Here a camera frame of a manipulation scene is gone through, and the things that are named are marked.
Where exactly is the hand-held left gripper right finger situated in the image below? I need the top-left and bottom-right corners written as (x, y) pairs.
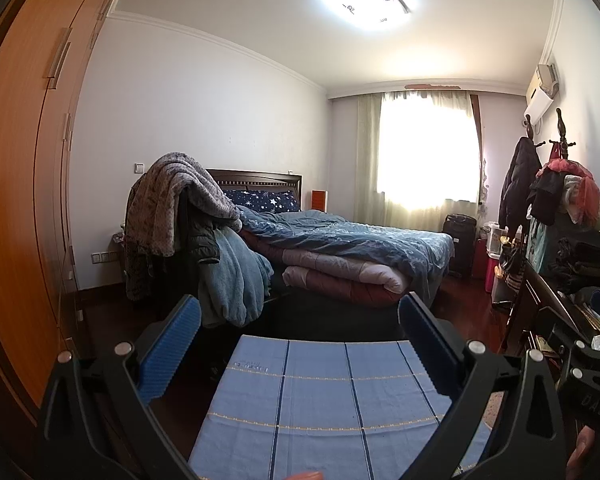
top-left (398, 292), bottom-right (566, 480)

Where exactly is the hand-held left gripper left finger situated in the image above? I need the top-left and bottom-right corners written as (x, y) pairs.
top-left (40, 294), bottom-right (202, 480)

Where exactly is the person's right hand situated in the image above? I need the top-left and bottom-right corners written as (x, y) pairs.
top-left (566, 425), bottom-right (600, 480)

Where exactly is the stack of folded dark clothes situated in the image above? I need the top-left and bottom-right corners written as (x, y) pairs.
top-left (550, 227), bottom-right (600, 296)

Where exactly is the dark wooden dresser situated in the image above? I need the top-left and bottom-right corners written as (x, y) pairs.
top-left (500, 260), bottom-right (600, 376)

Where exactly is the red folded quilt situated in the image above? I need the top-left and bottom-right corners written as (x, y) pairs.
top-left (290, 280), bottom-right (411, 309)

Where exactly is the teal bag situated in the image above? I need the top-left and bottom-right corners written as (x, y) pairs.
top-left (527, 217), bottom-right (551, 273)

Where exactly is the pink storage box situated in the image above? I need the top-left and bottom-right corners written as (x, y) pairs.
top-left (485, 255), bottom-right (501, 295)

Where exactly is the light blue fleece blanket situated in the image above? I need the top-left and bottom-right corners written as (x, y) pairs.
top-left (197, 227), bottom-right (275, 328)

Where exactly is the black handbag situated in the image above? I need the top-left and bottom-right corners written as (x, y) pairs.
top-left (497, 242), bottom-right (526, 288)

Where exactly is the red storage box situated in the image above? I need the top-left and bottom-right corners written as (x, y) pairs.
top-left (472, 239), bottom-right (491, 281)

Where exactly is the bed with grey sheet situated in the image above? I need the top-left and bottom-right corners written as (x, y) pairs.
top-left (272, 230), bottom-right (453, 342)

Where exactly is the black suitcase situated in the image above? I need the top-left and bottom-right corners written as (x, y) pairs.
top-left (441, 213), bottom-right (478, 278)

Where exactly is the red cloth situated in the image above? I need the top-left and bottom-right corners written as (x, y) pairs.
top-left (542, 157), bottom-right (600, 223)

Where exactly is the dark padded jacket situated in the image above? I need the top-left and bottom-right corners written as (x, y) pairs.
top-left (180, 200), bottom-right (231, 281)

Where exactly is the pink folded quilt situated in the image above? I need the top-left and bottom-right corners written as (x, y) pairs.
top-left (260, 245), bottom-right (413, 296)

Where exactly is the blue duvet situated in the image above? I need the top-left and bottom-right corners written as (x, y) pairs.
top-left (240, 207), bottom-right (455, 293)

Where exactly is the black hanging garment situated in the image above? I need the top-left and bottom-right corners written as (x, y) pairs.
top-left (527, 162), bottom-right (571, 226)

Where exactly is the white plastic container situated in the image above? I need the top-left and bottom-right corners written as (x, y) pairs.
top-left (486, 222), bottom-right (508, 256)

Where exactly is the blue striped tablecloth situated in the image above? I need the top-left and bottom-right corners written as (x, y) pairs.
top-left (187, 335), bottom-right (493, 480)

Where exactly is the black hanging coat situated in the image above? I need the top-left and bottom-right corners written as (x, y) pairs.
top-left (498, 136), bottom-right (543, 233)

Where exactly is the blue star print pillow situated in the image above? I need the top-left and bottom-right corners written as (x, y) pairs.
top-left (222, 188), bottom-right (301, 213)

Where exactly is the wooden coat rack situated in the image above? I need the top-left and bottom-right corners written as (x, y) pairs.
top-left (547, 107), bottom-right (578, 158)
top-left (522, 114), bottom-right (546, 148)

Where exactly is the sheer cream curtain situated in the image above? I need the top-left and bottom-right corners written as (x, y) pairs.
top-left (357, 87), bottom-right (486, 226)

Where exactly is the dark wooden headboard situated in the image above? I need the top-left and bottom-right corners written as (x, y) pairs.
top-left (205, 169), bottom-right (303, 211)

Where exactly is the white air conditioner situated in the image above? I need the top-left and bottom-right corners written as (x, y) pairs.
top-left (524, 63), bottom-right (561, 123)

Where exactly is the orange wooden wardrobe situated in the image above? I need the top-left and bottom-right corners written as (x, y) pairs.
top-left (0, 0), bottom-right (136, 436)

